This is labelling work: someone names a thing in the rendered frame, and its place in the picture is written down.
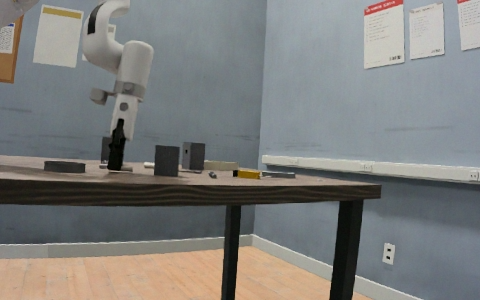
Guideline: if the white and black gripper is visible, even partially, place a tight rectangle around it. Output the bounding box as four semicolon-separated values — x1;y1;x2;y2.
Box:
107;93;143;171

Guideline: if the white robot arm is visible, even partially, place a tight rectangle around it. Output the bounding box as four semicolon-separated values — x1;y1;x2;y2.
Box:
0;0;154;106

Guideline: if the grey round shallow dish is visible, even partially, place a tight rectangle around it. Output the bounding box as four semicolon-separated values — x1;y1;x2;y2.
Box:
44;161;86;173

